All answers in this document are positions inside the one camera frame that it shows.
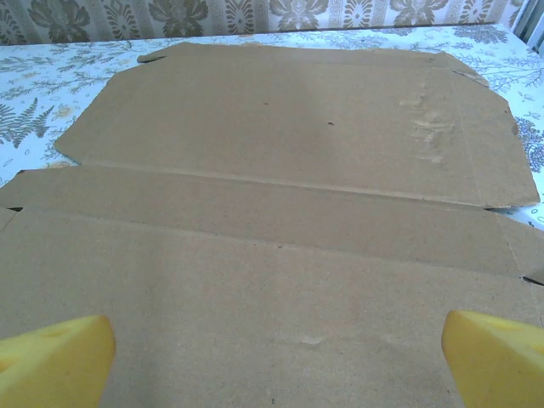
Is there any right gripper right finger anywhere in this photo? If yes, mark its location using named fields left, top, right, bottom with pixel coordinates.
left=440, top=309, right=544, bottom=408

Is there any floral tablecloth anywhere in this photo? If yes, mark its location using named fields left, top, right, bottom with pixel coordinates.
left=0, top=23, right=544, bottom=286

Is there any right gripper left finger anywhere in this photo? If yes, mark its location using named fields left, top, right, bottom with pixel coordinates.
left=0, top=314, right=117, bottom=408

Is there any brown cardboard box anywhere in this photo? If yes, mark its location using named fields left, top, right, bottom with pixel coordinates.
left=0, top=41, right=544, bottom=408

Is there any aluminium frame post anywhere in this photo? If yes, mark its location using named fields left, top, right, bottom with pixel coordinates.
left=509, top=0, right=544, bottom=56

